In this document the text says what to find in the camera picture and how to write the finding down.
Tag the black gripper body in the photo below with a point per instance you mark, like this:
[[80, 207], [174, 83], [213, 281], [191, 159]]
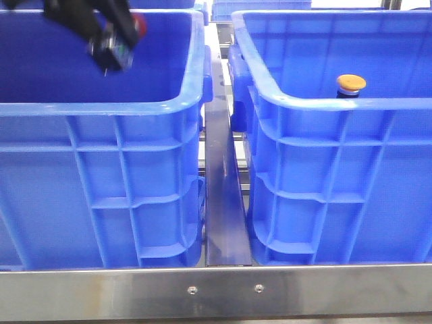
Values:
[[79, 17]]

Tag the red push button switch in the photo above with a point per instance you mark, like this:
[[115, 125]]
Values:
[[111, 53]]

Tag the yellow push button switch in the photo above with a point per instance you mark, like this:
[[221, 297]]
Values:
[[350, 86]]

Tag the rear left blue crate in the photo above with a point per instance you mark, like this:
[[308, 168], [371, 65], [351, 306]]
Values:
[[197, 5]]

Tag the rear right blue crate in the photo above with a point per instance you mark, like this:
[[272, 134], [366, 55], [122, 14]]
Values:
[[221, 10]]

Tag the left blue plastic crate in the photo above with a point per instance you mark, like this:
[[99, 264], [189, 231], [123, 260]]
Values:
[[100, 170]]

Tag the blue plastic crate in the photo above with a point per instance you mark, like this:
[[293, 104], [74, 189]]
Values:
[[336, 181], [100, 170]]

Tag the steel centre divider bar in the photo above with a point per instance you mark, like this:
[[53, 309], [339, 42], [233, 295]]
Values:
[[227, 242]]

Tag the right blue plastic crate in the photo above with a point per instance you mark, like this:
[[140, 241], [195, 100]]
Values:
[[336, 181]]

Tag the left rail screw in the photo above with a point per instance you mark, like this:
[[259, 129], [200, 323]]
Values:
[[192, 290]]

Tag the rail screw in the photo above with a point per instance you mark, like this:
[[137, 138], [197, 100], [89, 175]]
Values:
[[192, 290], [259, 288]]

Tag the right rail screw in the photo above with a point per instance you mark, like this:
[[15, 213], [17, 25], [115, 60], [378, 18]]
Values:
[[259, 288]]

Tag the steel front rail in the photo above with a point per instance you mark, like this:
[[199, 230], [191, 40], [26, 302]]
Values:
[[223, 293]]

